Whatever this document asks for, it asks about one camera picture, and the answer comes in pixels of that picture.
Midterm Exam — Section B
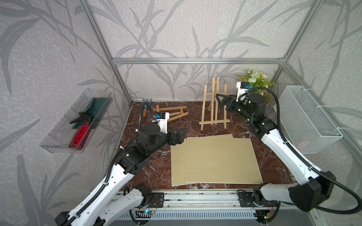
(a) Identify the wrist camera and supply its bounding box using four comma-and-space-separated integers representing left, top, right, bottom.
153, 112, 170, 134
236, 82, 251, 103

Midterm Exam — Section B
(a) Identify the red spray bottle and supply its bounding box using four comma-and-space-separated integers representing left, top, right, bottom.
68, 112, 94, 151

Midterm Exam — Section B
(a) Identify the green sheet in tray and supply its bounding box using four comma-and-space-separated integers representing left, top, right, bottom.
72, 98, 113, 130

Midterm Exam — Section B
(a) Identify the plywood board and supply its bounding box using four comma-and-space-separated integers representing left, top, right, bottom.
185, 137, 263, 185
170, 134, 234, 187

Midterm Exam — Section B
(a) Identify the aluminium cage frame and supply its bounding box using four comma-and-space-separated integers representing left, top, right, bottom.
79, 0, 362, 190

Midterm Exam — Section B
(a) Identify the white wire mesh basket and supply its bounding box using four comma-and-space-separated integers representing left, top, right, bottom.
279, 86, 343, 154

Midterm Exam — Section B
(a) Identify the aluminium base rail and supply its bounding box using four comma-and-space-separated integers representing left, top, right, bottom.
74, 188, 330, 226

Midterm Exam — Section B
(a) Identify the clear plastic wall tray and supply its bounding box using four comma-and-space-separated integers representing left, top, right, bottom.
40, 88, 113, 153

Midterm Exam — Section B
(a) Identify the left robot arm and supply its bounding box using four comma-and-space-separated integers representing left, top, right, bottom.
55, 123, 188, 226

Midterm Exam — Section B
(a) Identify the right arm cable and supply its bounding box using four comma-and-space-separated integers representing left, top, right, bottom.
239, 87, 362, 224

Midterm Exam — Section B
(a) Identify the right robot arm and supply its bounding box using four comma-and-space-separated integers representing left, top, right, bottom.
216, 93, 336, 212

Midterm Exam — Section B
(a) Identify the wooden easel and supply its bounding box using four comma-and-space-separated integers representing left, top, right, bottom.
199, 77, 230, 131
153, 105, 189, 122

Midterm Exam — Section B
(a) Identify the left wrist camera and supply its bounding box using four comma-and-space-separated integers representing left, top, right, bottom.
153, 112, 170, 134

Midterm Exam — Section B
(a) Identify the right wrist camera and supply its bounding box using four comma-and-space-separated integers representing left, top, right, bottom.
236, 82, 251, 103

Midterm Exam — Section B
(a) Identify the potted plant with flowers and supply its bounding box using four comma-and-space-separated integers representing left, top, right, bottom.
236, 69, 275, 104

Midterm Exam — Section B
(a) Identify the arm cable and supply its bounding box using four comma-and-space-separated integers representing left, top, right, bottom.
239, 87, 362, 224
60, 104, 155, 226

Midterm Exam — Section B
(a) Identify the blue garden hand rake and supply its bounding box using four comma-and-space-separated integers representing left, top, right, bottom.
142, 99, 152, 118

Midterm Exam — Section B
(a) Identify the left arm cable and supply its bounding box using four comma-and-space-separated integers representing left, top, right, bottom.
60, 104, 155, 226

